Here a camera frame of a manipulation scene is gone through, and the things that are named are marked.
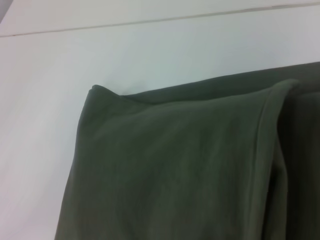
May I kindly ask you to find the dark green t-shirt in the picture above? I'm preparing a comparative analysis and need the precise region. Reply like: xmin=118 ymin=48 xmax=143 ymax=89
xmin=53 ymin=61 xmax=320 ymax=240

